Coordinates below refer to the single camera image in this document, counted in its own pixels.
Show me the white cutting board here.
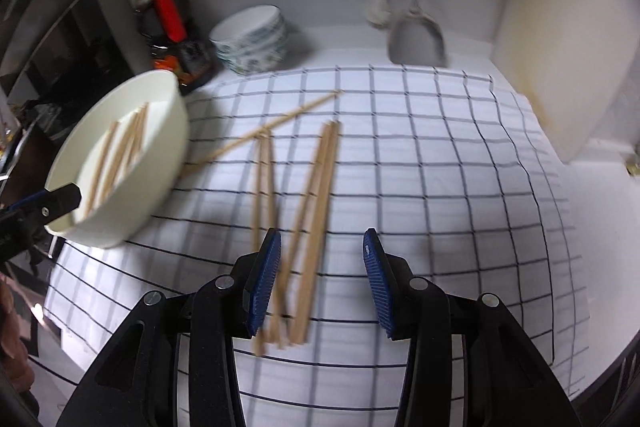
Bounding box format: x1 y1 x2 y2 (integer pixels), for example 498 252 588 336
492 0 639 162

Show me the top floral ceramic bowl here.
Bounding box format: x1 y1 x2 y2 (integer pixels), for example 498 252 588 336
208 4 284 45

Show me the floral ceramic bowl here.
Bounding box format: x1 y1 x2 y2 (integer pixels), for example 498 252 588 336
208 4 284 45
215 20 288 58
217 34 288 76

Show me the dark soy sauce bottle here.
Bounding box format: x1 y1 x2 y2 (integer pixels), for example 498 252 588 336
134 0 216 94

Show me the bottom floral ceramic bowl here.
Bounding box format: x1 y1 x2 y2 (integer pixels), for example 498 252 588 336
217 34 288 76

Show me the steel spatula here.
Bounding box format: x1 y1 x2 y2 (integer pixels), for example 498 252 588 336
387 0 447 67

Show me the middle floral ceramic bowl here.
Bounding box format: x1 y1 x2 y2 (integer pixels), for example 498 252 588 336
215 20 288 58

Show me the white checkered cloth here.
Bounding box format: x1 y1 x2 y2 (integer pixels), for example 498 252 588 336
44 63 591 427

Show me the person's left hand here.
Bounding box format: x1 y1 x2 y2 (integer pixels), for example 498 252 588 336
1 281 35 393

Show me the large white round basin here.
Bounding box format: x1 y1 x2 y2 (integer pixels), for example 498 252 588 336
46 69 189 248

